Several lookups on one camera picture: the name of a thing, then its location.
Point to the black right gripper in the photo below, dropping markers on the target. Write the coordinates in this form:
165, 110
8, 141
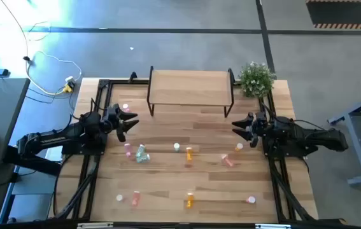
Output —
259, 125

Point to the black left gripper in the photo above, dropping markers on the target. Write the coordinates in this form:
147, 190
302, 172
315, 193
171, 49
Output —
111, 121

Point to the orange medicine bottle white cap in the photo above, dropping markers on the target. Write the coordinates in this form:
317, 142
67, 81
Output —
189, 200
238, 146
189, 154

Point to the teal medicine bottle white cap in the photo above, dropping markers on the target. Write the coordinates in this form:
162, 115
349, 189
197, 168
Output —
176, 146
140, 150
143, 158

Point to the red medicine bottle white cap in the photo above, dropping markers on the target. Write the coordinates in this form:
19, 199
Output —
135, 198
251, 199
227, 160

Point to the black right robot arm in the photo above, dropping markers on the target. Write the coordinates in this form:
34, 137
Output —
314, 136

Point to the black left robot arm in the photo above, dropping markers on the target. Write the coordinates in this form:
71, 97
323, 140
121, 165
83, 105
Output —
56, 138

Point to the black clamp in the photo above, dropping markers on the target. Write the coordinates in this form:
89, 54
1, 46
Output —
132, 76

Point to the green potted plant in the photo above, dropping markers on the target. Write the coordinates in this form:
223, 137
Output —
256, 79

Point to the white yellow power plug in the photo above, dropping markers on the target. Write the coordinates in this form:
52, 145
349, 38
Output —
69, 81

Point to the white box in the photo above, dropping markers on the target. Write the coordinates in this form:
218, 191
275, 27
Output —
53, 154

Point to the black metal beam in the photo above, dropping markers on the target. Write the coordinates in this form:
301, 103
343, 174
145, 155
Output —
30, 160

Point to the black mat hazard striped edge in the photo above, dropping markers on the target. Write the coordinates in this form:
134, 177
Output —
345, 12

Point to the black aluminium table frame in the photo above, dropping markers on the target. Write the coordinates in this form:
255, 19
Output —
103, 83

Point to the wooden shelf black metal frame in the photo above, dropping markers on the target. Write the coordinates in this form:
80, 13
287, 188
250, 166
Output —
189, 87

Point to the silver metal bracket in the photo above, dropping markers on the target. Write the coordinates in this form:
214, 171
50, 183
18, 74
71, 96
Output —
95, 226
272, 226

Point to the grey metal table frame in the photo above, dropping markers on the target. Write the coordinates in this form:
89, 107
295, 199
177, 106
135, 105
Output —
358, 149

